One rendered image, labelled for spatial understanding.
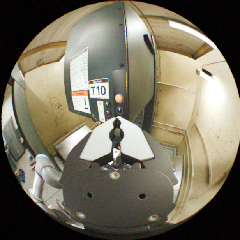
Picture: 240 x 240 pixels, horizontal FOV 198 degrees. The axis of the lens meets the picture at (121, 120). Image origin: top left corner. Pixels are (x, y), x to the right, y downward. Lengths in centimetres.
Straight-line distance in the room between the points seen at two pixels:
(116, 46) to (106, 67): 8
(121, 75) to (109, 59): 7
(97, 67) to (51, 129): 137
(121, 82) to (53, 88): 132
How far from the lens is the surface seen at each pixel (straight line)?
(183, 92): 129
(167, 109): 131
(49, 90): 144
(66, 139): 168
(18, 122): 65
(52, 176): 40
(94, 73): 30
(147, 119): 100
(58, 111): 150
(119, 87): 24
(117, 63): 25
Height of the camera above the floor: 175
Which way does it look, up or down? 29 degrees down
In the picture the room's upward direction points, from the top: 1 degrees counter-clockwise
